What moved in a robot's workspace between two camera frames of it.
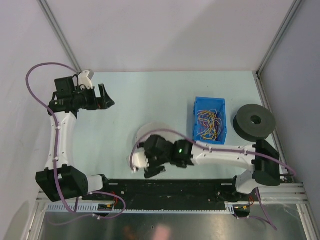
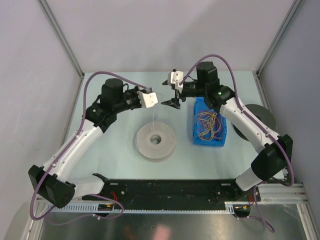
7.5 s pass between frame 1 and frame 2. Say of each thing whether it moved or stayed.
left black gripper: moved
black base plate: stayed
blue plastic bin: stayed
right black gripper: moved
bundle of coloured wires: stayed
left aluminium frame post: stayed
